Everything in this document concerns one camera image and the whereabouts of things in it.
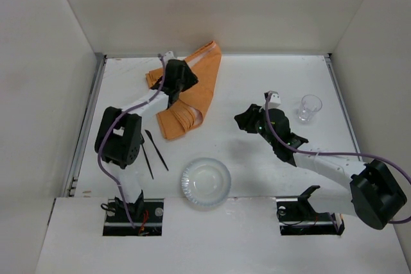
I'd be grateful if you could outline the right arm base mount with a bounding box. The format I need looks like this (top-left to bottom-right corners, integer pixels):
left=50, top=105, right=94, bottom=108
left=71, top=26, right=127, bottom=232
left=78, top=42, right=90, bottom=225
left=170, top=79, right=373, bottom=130
left=275, top=185, right=345, bottom=236

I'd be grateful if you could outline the clear plastic plate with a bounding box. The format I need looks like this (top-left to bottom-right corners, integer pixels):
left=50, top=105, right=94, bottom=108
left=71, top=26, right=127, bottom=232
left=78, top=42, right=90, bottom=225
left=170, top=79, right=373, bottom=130
left=180, top=157, right=231, bottom=207

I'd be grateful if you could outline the black plastic fork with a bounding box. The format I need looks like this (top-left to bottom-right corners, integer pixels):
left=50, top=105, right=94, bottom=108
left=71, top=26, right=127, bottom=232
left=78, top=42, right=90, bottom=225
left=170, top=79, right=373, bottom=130
left=141, top=144, right=154, bottom=180

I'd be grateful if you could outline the orange cloth napkin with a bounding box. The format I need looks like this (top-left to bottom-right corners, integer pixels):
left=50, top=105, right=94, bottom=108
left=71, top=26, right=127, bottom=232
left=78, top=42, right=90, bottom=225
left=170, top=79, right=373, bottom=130
left=157, top=41, right=222, bottom=141

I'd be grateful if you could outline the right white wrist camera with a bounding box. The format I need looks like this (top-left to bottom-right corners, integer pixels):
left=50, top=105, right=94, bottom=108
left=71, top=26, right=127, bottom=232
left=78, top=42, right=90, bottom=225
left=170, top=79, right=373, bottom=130
left=265, top=90, right=281, bottom=109

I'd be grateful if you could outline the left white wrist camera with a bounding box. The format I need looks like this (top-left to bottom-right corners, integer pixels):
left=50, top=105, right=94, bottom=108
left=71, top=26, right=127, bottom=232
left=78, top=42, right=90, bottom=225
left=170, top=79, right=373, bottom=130
left=157, top=51, right=176, bottom=64

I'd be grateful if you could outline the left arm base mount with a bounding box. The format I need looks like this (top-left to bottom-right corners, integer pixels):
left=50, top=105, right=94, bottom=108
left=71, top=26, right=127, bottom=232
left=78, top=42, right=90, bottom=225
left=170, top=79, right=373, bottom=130
left=100, top=198, right=164, bottom=237

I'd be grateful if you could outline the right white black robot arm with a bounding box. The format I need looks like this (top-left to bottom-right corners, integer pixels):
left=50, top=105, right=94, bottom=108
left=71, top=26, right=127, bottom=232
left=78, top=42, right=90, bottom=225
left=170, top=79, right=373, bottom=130
left=234, top=104, right=407, bottom=230

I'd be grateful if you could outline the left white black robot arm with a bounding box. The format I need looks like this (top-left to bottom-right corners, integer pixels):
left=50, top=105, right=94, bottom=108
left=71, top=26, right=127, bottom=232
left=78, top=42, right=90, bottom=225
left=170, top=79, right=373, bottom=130
left=94, top=57, right=198, bottom=218

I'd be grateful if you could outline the clear plastic cup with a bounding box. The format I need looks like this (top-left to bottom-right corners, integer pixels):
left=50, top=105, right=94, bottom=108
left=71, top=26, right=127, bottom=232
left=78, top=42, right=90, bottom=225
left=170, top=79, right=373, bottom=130
left=297, top=94, right=322, bottom=123

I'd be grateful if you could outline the black plastic knife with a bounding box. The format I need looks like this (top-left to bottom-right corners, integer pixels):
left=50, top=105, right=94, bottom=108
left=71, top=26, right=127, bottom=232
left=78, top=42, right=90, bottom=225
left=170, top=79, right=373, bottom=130
left=145, top=130, right=169, bottom=171

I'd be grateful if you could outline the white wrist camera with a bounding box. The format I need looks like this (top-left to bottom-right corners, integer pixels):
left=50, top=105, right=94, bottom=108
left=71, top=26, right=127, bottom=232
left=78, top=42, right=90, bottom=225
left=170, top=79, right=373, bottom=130
left=265, top=90, right=281, bottom=109
left=157, top=51, right=176, bottom=64

